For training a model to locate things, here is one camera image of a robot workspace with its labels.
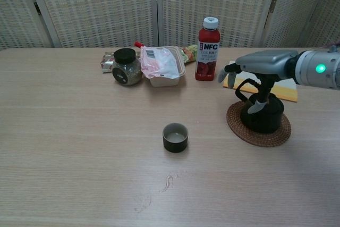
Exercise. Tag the yellow white Lexicon booklet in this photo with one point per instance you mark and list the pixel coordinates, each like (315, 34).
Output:
(281, 91)

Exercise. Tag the woven folding screen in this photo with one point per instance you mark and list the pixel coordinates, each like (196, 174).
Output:
(101, 9)

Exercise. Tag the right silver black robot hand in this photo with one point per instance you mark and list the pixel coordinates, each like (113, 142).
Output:
(265, 63)

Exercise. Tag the gold red snack packet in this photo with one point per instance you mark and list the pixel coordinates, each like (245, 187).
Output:
(106, 63)

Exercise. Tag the small dark ceramic cup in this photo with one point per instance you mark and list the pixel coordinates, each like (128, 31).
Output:
(175, 144)

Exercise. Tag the round woven rattan coaster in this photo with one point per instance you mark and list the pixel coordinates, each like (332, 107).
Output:
(265, 140)

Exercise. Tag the green orange snack packet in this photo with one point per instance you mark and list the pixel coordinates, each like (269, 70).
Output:
(189, 54)

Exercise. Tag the glass jar with black lid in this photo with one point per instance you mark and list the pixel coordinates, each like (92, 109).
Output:
(126, 75)

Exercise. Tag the pink white plastic pouch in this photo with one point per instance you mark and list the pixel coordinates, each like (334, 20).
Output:
(159, 63)

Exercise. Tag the beige plastic food container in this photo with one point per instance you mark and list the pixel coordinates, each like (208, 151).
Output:
(164, 81)

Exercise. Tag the red NFC juice bottle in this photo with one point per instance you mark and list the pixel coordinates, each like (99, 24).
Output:
(208, 65)

